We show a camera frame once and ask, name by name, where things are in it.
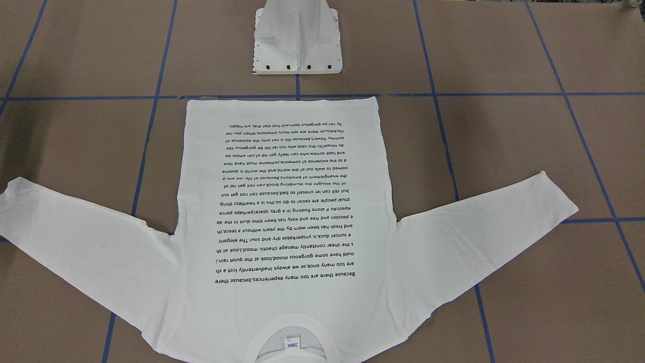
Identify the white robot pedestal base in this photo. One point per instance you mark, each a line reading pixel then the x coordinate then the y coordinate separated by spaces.
pixel 297 37

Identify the white long-sleeve printed shirt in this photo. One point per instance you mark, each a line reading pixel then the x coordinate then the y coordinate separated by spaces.
pixel 287 248

